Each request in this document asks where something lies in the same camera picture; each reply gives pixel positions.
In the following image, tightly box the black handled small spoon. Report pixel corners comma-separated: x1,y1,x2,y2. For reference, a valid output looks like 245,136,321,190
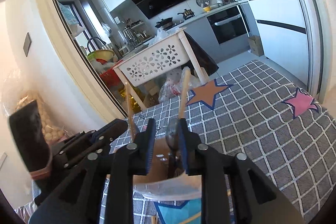
165,118,179,178

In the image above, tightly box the bag of puffed snacks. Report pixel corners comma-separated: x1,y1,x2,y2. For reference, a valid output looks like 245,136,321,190
15,92,67,144

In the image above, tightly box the pink star mat right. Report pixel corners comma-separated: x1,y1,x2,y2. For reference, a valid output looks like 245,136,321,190
283,88,319,119

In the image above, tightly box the grey checkered tablecloth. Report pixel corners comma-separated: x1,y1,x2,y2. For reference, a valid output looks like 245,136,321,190
99,60,336,224

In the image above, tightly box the white refrigerator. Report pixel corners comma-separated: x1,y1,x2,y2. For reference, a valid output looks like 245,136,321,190
248,0,309,85

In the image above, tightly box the white plastic utensil holder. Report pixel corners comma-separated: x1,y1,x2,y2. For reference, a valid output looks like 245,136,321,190
131,138,203,202

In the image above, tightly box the black built-in oven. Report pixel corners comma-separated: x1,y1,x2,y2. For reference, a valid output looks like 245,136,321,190
207,5,249,44

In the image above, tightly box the cardboard box on floor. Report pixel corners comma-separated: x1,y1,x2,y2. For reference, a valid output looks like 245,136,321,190
248,35,264,56

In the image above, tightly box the white perforated basket cart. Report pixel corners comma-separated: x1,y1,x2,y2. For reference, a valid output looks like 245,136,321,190
113,28,209,110

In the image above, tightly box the blue star mat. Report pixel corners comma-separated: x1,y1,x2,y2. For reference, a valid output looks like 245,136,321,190
154,199,201,224

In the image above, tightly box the brown star mat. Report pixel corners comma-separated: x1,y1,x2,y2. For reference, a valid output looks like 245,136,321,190
186,79,232,110

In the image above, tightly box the grey wall switch plate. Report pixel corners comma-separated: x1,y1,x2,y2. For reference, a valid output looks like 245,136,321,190
23,33,32,57

